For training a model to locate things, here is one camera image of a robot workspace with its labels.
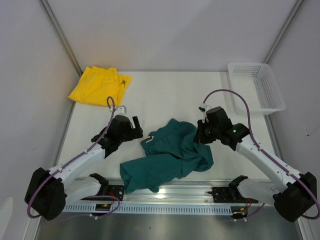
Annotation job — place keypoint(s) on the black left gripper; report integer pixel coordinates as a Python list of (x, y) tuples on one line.
[(135, 133)]

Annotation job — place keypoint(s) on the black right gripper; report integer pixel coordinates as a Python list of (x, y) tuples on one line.
[(200, 137)]

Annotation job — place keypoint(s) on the green shorts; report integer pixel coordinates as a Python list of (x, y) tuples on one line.
[(169, 153)]

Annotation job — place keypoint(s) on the yellow shorts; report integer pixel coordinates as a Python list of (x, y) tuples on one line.
[(96, 84)]

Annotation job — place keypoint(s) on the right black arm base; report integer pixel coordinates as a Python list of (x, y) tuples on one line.
[(229, 195)]

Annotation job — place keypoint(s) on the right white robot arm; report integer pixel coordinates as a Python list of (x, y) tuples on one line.
[(291, 192)]

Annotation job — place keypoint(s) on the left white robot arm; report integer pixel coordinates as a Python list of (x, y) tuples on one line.
[(50, 190)]

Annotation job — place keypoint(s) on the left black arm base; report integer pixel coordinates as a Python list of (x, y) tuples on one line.
[(112, 190)]

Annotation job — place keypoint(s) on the white perforated plastic basket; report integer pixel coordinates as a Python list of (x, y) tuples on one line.
[(257, 84)]

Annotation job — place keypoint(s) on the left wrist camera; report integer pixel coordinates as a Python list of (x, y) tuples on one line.
[(120, 111)]

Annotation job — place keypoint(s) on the aluminium front rail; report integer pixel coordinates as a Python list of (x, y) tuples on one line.
[(175, 192)]

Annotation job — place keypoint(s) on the slotted white cable duct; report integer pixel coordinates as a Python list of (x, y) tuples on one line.
[(134, 208)]

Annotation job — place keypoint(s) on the left aluminium corner post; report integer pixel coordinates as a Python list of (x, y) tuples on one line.
[(52, 19)]

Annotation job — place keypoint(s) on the aluminium corner post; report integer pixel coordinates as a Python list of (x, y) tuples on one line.
[(52, 19), (285, 28)]

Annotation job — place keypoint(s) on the right aluminium corner post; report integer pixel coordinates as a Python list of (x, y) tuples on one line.
[(285, 28)]

